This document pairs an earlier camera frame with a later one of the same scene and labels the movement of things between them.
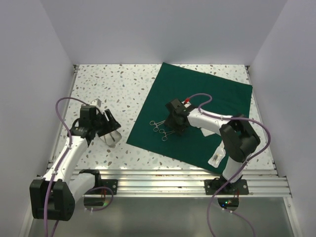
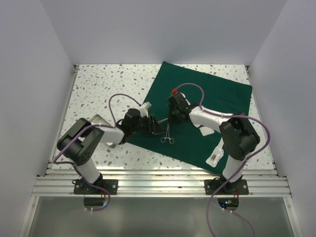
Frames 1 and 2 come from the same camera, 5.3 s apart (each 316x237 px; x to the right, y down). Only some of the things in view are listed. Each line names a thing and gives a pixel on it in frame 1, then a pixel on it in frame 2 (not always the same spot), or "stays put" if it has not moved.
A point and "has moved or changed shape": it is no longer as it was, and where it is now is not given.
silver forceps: [165, 138] has moved or changed shape
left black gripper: [112, 124] -> [153, 128]
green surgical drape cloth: [227, 98] stays put
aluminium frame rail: [262, 183] stays put
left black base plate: [111, 183] stays put
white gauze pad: [206, 133] stays put
